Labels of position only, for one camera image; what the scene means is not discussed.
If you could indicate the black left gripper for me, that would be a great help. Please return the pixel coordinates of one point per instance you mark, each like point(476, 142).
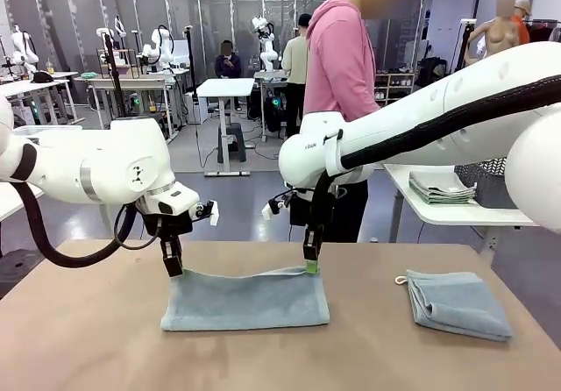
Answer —
point(168, 226)

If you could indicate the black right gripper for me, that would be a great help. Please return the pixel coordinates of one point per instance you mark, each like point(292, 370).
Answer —
point(300, 211)

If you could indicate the grey-blue towel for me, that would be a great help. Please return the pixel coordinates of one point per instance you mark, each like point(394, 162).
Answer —
point(245, 303)

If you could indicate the pale blue towel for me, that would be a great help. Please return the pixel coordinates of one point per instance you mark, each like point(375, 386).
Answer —
point(438, 180)

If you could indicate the grey towel with white loop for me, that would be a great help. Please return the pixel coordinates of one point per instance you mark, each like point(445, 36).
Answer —
point(460, 307)

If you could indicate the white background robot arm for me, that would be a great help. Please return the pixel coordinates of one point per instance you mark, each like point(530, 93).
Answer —
point(22, 40)
point(266, 53)
point(160, 42)

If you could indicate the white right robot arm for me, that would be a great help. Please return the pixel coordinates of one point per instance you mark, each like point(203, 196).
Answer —
point(438, 115)

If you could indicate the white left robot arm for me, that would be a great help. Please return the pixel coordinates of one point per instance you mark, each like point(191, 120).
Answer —
point(87, 163)

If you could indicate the dark grey plastic basket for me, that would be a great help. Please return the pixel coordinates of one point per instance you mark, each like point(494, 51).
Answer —
point(482, 185)

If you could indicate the white table with rounded corners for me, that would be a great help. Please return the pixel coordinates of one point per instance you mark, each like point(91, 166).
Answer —
point(403, 198)

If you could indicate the dark grey step stool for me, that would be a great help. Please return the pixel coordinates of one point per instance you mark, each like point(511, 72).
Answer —
point(232, 145)

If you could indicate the white box under desk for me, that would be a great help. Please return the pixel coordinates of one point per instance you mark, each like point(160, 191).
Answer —
point(197, 110)

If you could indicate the black round floor base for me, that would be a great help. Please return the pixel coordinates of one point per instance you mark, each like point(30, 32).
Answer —
point(17, 272)

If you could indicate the white table with grey leg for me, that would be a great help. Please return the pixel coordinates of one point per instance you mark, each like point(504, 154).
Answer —
point(13, 200)

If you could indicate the small white standing desk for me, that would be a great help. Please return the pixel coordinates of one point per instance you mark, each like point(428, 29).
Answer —
point(225, 87)

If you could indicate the clear plastic storage box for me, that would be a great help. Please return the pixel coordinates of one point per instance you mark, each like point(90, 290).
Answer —
point(48, 129)

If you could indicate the long white workbench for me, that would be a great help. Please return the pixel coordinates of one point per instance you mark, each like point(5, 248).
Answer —
point(127, 83)

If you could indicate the shoe shelf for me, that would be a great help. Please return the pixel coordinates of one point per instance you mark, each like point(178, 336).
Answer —
point(394, 84)

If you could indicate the person in pink hoodie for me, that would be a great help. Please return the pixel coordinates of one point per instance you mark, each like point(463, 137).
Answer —
point(337, 66)

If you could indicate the black tripod stand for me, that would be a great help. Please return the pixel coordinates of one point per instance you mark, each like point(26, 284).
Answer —
point(115, 80)

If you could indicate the standing person in beige jacket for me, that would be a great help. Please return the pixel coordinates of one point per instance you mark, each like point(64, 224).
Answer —
point(294, 62)

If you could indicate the green cloth on workbench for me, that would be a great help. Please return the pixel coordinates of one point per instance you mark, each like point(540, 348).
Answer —
point(89, 75)

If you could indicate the black pole stand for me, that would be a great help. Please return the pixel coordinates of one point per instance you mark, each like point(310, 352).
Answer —
point(190, 58)

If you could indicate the seated person in dark clothes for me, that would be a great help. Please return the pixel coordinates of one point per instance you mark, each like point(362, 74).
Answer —
point(228, 64)

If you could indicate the black backpack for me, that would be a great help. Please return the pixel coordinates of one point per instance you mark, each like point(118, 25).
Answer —
point(431, 73)

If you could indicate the black cap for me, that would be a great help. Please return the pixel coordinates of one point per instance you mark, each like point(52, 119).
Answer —
point(43, 77)

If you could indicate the white desk with black cap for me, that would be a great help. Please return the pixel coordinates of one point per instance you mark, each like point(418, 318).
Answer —
point(26, 86)

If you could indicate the bare mannequin with dark trousers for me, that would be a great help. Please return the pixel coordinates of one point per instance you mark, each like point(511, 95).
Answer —
point(499, 36)

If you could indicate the mannequin with orange shirt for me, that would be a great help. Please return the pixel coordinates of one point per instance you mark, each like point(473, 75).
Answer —
point(521, 31)

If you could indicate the dark hanging garment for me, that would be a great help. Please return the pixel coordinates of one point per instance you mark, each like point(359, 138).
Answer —
point(539, 35)

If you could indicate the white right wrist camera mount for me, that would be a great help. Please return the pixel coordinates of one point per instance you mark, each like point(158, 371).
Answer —
point(268, 213)

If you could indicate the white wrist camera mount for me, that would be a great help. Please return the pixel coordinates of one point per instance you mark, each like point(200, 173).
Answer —
point(268, 213)
point(213, 213)

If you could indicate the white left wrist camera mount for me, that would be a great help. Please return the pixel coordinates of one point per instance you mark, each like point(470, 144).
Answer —
point(213, 213)

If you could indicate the camera stand with white top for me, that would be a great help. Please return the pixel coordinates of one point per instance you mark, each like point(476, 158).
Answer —
point(464, 44)

